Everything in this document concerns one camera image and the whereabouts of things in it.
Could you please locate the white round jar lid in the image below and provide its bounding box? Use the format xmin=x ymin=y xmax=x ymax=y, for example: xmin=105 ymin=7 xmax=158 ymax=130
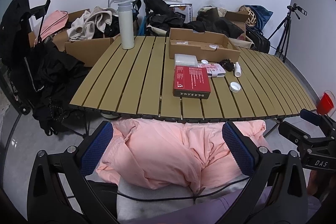
xmin=230 ymin=81 xmax=242 ymax=93

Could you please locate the small white bottle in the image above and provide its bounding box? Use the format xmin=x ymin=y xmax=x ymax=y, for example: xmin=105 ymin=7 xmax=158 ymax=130
xmin=234 ymin=62 xmax=242 ymax=78

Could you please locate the black usb cable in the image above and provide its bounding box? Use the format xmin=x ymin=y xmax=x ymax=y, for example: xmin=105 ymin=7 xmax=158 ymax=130
xmin=219 ymin=58 xmax=235 ymax=72

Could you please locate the pink patterned card wallet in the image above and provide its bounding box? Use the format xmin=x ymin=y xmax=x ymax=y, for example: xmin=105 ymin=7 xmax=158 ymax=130
xmin=198 ymin=63 xmax=226 ymax=78

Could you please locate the red box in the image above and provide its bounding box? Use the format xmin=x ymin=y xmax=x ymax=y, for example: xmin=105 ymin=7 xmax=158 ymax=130
xmin=173 ymin=66 xmax=211 ymax=100

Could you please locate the clear plastic packet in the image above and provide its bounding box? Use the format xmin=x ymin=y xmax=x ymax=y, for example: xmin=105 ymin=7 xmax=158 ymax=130
xmin=174 ymin=54 xmax=198 ymax=67

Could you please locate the lavender sleeve forearm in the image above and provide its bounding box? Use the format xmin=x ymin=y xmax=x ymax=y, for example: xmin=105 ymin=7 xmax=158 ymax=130
xmin=126 ymin=185 xmax=322 ymax=224

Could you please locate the person's right hand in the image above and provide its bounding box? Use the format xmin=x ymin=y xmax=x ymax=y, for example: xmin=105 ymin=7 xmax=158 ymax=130
xmin=307 ymin=170 xmax=335 ymax=202

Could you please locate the red plastic bucket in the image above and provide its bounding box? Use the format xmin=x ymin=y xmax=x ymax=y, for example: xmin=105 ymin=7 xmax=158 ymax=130
xmin=317 ymin=90 xmax=335 ymax=115

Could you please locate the black suitcase bag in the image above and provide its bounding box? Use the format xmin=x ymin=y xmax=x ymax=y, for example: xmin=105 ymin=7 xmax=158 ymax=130
xmin=245 ymin=26 xmax=270 ymax=53

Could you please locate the pink down blanket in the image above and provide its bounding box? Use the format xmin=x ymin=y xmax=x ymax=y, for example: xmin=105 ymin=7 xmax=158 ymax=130
xmin=96 ymin=118 xmax=271 ymax=195

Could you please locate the dark blue cloth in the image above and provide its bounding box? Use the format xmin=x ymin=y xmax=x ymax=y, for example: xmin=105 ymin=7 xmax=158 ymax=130
xmin=245 ymin=5 xmax=273 ymax=31

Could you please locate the woven rattan ball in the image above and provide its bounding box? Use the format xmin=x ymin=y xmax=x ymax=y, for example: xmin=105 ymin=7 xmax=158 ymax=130
xmin=239 ymin=5 xmax=257 ymax=27

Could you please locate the black stroller cart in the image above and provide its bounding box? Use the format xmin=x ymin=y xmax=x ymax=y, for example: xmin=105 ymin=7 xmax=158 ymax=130
xmin=1 ymin=0 xmax=89 ymax=136

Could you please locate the cardboard box right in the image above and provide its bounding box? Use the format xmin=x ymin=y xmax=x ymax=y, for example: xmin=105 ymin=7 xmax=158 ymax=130
xmin=224 ymin=11 xmax=253 ymax=49

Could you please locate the shallow cardboard tray box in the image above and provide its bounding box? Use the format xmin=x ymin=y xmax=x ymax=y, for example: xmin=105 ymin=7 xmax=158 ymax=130
xmin=169 ymin=28 xmax=240 ymax=63

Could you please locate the olive slatted folding table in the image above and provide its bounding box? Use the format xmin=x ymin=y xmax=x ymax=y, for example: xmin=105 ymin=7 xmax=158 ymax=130
xmin=70 ymin=36 xmax=315 ymax=123

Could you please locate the large cardboard box left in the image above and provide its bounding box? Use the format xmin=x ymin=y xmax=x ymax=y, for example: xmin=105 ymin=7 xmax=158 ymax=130
xmin=29 ymin=9 xmax=119 ymax=67

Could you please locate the beige cream clothing pile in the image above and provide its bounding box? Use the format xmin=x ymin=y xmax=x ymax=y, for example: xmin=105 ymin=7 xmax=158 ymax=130
xmin=67 ymin=6 xmax=118 ymax=42

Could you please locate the white appliance box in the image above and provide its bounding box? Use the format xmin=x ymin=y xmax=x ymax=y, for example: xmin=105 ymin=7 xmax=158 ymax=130
xmin=169 ymin=3 xmax=193 ymax=23

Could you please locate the pink backpack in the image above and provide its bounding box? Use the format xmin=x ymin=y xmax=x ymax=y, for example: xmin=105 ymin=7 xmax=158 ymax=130
xmin=35 ymin=10 xmax=68 ymax=43

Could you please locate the black clothing pile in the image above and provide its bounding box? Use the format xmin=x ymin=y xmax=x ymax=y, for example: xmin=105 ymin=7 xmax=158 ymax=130
xmin=139 ymin=0 xmax=244 ymax=39

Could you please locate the white thermos bottle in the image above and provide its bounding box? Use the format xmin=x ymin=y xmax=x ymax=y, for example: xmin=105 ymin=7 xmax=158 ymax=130
xmin=118 ymin=1 xmax=134 ymax=50

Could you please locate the black camera tripod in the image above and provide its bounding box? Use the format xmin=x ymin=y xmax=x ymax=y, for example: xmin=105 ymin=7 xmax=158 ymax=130
xmin=268 ymin=6 xmax=293 ymax=63

